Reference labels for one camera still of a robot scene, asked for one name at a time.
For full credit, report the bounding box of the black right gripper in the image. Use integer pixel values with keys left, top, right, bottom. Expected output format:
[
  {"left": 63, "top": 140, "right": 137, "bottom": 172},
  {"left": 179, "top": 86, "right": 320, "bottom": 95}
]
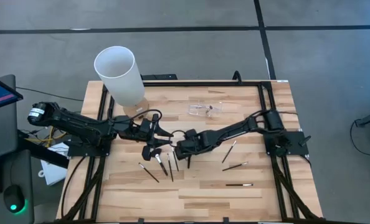
[{"left": 174, "top": 130, "right": 220, "bottom": 161}]

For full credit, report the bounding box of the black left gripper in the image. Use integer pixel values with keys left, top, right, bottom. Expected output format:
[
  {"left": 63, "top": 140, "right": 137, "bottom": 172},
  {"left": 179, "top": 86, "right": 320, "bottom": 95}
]
[{"left": 127, "top": 113, "right": 174, "bottom": 162}]

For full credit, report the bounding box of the large black fan powder brush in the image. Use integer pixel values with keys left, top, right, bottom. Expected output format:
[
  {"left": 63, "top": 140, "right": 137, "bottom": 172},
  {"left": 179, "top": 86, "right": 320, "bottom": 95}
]
[{"left": 150, "top": 148, "right": 169, "bottom": 177}]

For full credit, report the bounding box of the clear acrylic brush holder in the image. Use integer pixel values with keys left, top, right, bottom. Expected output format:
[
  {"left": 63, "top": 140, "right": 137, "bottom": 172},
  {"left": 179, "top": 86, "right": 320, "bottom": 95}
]
[{"left": 187, "top": 100, "right": 225, "bottom": 119}]

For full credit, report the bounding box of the black power strip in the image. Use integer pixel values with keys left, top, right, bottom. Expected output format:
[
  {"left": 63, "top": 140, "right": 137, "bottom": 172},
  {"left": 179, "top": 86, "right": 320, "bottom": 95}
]
[{"left": 140, "top": 73, "right": 178, "bottom": 81}]

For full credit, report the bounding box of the white cylindrical cup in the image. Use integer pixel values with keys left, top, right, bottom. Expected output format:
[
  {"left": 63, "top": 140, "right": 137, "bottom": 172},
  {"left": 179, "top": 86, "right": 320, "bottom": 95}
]
[{"left": 93, "top": 45, "right": 150, "bottom": 118}]

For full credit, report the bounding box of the white paper bag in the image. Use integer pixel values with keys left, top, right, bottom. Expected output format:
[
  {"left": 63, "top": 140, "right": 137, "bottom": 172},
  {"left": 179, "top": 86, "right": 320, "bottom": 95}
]
[{"left": 38, "top": 142, "right": 70, "bottom": 187}]

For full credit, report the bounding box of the black metal beam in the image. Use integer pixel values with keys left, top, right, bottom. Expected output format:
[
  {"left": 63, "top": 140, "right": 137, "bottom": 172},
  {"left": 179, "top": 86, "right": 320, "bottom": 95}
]
[{"left": 18, "top": 130, "right": 70, "bottom": 169}]

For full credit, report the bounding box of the grey side desk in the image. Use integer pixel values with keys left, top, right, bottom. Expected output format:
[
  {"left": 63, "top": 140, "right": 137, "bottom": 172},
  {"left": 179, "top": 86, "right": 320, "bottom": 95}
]
[{"left": 0, "top": 74, "right": 36, "bottom": 224}]

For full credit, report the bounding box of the black computer mouse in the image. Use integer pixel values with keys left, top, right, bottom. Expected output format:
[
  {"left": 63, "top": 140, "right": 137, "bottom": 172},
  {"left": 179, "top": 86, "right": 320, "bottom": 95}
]
[{"left": 3, "top": 184, "right": 26, "bottom": 214}]

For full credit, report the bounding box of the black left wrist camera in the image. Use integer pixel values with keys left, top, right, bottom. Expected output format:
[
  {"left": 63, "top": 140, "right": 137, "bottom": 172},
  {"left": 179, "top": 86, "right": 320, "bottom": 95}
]
[{"left": 140, "top": 119, "right": 154, "bottom": 132}]

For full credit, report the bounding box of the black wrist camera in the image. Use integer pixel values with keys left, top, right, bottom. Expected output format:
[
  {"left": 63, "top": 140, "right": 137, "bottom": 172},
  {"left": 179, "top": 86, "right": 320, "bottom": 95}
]
[
  {"left": 140, "top": 119, "right": 154, "bottom": 132},
  {"left": 184, "top": 128, "right": 200, "bottom": 141}
]

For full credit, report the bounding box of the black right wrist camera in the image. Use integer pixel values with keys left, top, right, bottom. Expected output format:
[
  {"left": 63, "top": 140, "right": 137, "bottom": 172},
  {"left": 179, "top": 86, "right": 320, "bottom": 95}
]
[{"left": 184, "top": 128, "right": 200, "bottom": 141}]

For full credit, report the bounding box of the black aluminium table frame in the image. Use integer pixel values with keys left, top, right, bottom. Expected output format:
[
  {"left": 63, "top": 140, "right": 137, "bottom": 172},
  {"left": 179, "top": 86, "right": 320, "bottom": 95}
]
[{"left": 59, "top": 79, "right": 325, "bottom": 224}]

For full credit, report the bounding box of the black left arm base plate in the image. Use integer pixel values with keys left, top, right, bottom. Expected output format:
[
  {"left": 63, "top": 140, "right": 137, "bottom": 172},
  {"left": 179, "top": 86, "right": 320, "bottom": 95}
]
[{"left": 67, "top": 132, "right": 113, "bottom": 157}]

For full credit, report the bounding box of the black floor cable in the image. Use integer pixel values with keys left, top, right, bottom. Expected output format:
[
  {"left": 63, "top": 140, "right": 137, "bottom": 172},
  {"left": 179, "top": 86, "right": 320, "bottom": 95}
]
[
  {"left": 16, "top": 86, "right": 85, "bottom": 102},
  {"left": 349, "top": 118, "right": 370, "bottom": 157}
]

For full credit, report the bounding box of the yellow cable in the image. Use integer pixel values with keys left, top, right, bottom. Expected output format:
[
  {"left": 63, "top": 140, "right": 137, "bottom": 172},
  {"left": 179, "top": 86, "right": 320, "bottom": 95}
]
[{"left": 24, "top": 126, "right": 66, "bottom": 149}]

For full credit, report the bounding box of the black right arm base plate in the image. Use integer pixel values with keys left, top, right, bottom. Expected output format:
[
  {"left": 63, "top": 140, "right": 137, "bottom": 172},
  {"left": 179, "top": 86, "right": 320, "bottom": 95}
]
[{"left": 263, "top": 130, "right": 310, "bottom": 156}]

